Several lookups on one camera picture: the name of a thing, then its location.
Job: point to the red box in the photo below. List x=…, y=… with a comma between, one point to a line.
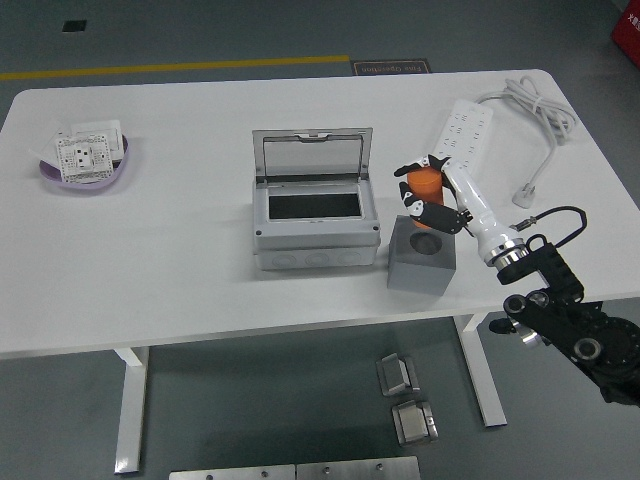
x=627, y=37

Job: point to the grey junction box with lid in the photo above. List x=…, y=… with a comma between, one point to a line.
x=315, y=240

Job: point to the dark floor sign with text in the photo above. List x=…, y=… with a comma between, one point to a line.
x=390, y=68

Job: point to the purple bowl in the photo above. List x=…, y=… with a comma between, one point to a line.
x=117, y=167

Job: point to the white table leg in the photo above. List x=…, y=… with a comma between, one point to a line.
x=130, y=410
x=482, y=380

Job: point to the grey metal base plate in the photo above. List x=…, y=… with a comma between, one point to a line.
x=357, y=470
x=232, y=473

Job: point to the white wall socket panel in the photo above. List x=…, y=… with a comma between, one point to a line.
x=82, y=157

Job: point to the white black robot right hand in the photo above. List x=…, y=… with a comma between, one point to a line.
x=475, y=205

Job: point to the white power strip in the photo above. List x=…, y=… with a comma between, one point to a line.
x=462, y=125

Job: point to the grey metal foot block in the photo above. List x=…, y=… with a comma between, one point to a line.
x=397, y=375
x=415, y=425

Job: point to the white wall switch panel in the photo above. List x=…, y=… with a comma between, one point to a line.
x=110, y=131

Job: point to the orange cylinder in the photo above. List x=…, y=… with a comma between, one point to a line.
x=425, y=187

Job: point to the black floor outlet cover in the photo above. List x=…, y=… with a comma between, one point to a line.
x=74, y=26

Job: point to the white plastic card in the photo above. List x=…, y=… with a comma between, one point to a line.
x=46, y=150

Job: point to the grey cube with round hole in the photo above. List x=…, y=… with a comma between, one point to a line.
x=420, y=272

